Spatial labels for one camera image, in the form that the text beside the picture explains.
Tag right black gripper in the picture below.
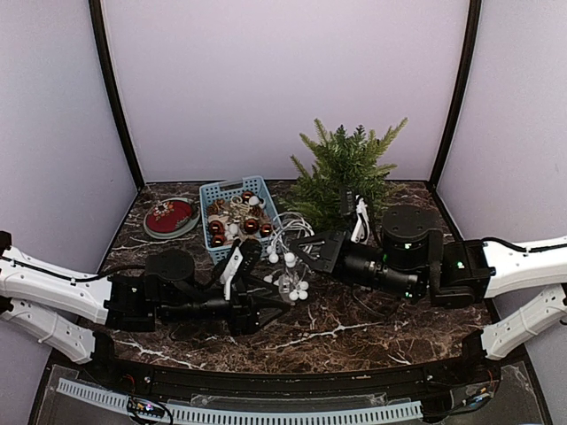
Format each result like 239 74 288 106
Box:
289 227 423 301

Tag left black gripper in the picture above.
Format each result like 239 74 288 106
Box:
159 276 291 338

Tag white ball string lights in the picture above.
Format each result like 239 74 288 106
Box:
263 212 315 305

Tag small green christmas tree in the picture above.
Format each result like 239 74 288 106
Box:
281 118 408 232

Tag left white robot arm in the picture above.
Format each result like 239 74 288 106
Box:
1 232 290 386

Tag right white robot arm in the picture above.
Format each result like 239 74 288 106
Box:
290 205 566 384

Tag copper red bauble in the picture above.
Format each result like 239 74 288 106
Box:
207 220 225 236
211 234 226 248
243 218 260 235

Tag light blue plastic basket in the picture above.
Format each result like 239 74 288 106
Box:
199 175 278 264

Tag red floral plate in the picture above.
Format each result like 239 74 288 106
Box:
144 199 193 235

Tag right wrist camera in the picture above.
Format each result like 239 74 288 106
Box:
339 187 370 244

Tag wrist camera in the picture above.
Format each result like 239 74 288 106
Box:
339 187 370 244
212 239 262 301

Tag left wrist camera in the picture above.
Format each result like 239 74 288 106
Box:
212 239 262 301

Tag white cable duct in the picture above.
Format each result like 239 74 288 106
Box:
56 378 423 424

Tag black table front rail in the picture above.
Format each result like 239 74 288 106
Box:
83 331 501 399

